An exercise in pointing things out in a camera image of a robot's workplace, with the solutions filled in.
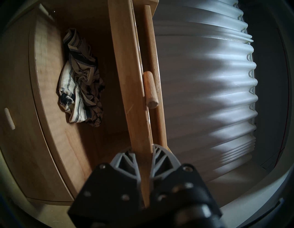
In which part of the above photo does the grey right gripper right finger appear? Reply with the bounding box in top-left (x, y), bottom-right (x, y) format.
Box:
top-left (150, 144), bottom-right (223, 220)

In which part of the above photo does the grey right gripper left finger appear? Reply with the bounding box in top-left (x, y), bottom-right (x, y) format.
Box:
top-left (68, 151), bottom-right (142, 228)

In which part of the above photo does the wooden flip door with peg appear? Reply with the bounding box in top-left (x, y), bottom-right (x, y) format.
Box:
top-left (108, 0), bottom-right (159, 208)

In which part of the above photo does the cream dark striped shirt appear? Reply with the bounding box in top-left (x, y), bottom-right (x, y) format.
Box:
top-left (57, 28), bottom-right (106, 128)

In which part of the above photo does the wooden drawer with peg knob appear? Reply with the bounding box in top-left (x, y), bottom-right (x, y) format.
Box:
top-left (0, 9), bottom-right (74, 203)

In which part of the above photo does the wooden cabinet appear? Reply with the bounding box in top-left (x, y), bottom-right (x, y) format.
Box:
top-left (0, 0), bottom-right (168, 205)

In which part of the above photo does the white curved arch panel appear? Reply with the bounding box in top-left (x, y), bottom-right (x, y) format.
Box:
top-left (207, 159), bottom-right (294, 228)

